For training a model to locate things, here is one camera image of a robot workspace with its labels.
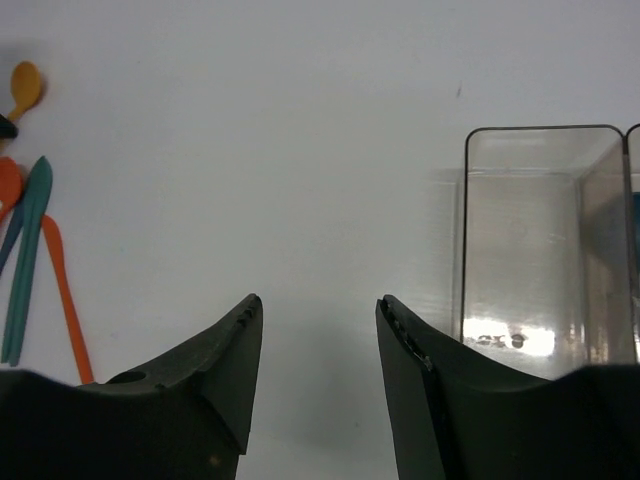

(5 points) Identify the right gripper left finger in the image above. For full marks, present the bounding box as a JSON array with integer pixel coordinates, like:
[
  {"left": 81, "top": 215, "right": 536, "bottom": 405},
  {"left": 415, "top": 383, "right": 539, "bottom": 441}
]
[{"left": 1, "top": 294, "right": 263, "bottom": 479}]

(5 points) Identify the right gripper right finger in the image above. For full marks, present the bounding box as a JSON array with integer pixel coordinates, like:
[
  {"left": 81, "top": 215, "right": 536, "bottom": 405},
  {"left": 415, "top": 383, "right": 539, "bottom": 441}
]
[{"left": 375, "top": 295, "right": 639, "bottom": 479}]

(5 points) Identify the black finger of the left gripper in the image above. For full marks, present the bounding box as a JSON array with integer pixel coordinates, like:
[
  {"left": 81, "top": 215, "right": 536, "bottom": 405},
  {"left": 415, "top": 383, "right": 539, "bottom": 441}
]
[{"left": 0, "top": 115, "right": 18, "bottom": 140}]

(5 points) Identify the dark blue spoon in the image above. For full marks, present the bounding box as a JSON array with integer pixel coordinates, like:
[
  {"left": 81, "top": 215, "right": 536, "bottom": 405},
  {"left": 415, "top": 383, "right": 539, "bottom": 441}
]
[{"left": 631, "top": 192, "right": 640, "bottom": 352}]

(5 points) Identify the orange spoon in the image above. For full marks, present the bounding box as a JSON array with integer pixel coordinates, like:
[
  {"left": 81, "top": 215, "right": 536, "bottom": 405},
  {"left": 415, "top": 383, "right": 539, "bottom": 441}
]
[{"left": 0, "top": 157, "right": 23, "bottom": 222}]

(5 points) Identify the yellow spoon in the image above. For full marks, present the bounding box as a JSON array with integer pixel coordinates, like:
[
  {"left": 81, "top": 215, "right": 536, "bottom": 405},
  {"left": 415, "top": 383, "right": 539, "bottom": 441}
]
[{"left": 1, "top": 61, "right": 44, "bottom": 148}]

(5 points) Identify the dark blue knife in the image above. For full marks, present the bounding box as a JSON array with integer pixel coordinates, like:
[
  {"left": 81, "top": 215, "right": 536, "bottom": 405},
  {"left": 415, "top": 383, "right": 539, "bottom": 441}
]
[{"left": 0, "top": 199, "right": 24, "bottom": 273}]

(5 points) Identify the clear container left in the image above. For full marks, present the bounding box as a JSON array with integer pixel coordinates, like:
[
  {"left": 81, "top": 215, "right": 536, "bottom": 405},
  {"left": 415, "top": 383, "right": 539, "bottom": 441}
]
[{"left": 453, "top": 125, "right": 639, "bottom": 379}]

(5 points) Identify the clear container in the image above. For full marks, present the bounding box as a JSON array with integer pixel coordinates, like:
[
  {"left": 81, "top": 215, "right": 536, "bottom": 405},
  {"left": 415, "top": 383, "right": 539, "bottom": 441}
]
[
  {"left": 453, "top": 125, "right": 639, "bottom": 379},
  {"left": 623, "top": 123, "right": 639, "bottom": 362}
]

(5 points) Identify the clear container middle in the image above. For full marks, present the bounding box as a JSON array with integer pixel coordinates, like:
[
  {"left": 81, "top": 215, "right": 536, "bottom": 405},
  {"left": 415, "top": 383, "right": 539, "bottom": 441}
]
[{"left": 623, "top": 123, "right": 639, "bottom": 362}]

